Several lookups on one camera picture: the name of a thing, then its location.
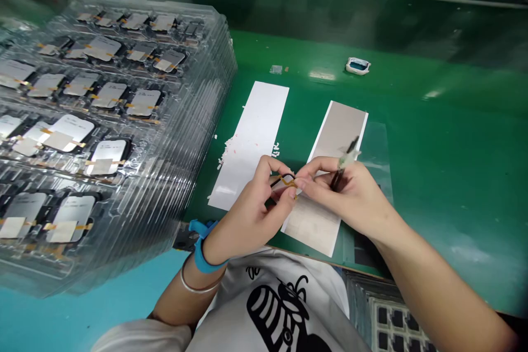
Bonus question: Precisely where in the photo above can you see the person's right index finger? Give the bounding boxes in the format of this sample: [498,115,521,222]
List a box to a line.
[304,157,345,182]

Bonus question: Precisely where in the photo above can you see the clear plastic film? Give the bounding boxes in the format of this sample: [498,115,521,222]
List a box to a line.
[362,120,391,175]

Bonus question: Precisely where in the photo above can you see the white paper strip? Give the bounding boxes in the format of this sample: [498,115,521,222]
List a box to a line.
[207,81,290,211]

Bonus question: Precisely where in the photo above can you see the person's left index finger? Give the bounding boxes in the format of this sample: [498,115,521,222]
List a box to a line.
[252,155,295,178]

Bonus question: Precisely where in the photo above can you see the person's left thumb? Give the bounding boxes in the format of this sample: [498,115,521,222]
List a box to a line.
[263,184,299,205]

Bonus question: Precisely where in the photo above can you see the person's right thumb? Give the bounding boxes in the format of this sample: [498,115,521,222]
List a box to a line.
[296,177,333,201]

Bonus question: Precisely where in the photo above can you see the person's body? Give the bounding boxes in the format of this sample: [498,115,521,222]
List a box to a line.
[90,246,372,352]

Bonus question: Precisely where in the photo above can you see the small white blue container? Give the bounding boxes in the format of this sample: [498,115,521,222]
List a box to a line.
[345,57,373,77]

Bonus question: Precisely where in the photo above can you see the pile of white scraps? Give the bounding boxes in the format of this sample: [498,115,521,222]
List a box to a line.
[214,133,244,171]

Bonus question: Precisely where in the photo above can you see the person's left hand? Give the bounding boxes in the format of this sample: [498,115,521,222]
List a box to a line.
[204,155,299,265]

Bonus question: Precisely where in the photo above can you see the stack of clear part trays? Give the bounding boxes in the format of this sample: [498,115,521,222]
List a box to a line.
[0,0,239,300]

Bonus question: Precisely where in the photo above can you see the grey liner strip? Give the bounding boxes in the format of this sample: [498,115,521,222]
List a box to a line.
[280,100,369,258]

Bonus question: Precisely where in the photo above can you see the black tweezers with white tape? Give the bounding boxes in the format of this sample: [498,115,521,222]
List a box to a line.
[332,135,361,193]

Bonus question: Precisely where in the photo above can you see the stack of trays, black squares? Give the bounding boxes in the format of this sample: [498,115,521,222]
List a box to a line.
[342,269,439,352]

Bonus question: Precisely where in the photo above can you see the person's right hand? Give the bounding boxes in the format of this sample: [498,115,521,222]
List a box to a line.
[296,157,395,242]

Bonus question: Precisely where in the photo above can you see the small black orange flex part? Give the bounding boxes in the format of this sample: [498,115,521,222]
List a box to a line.
[268,172,299,201]

